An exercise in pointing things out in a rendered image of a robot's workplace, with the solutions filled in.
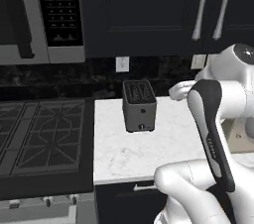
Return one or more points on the dark drawer front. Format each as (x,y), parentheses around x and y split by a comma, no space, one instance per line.
(125,206)

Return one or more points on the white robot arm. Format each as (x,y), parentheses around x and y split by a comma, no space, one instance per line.
(185,181)

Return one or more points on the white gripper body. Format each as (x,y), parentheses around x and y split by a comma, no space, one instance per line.
(180,89)

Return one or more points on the dark wide cupboard door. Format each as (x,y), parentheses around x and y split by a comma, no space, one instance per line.
(142,10)

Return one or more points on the silver hob knob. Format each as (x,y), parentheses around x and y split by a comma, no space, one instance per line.
(74,198)
(14,203)
(48,201)

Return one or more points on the white wall socket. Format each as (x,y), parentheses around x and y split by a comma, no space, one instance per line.
(198,61)
(122,64)

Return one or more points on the dark narrow cupboard door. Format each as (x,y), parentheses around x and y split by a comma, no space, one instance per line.
(243,6)

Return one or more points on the silver microwave oven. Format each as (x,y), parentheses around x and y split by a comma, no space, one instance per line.
(39,20)

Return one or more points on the black gas hob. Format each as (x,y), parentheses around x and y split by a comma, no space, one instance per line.
(43,142)

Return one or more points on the grey toaster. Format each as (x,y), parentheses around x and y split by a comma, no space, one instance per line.
(139,110)

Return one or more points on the beige sink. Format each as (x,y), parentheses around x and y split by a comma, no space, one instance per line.
(239,137)

